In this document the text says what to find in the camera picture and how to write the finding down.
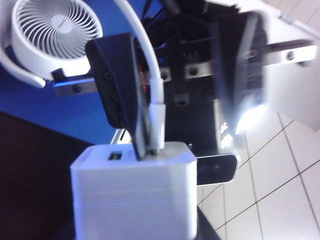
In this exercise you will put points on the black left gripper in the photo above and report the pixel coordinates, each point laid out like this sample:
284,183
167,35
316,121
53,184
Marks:
190,112

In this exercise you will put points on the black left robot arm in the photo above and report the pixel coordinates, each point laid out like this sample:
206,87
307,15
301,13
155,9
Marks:
175,7

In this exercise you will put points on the white desk fan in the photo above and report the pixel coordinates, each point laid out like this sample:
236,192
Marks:
57,32

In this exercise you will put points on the white charging base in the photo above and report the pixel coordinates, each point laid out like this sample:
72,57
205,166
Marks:
132,195

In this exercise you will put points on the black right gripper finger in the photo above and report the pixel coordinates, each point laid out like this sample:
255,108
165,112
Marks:
203,227

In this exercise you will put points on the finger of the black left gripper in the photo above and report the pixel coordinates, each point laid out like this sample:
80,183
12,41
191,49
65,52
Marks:
115,80

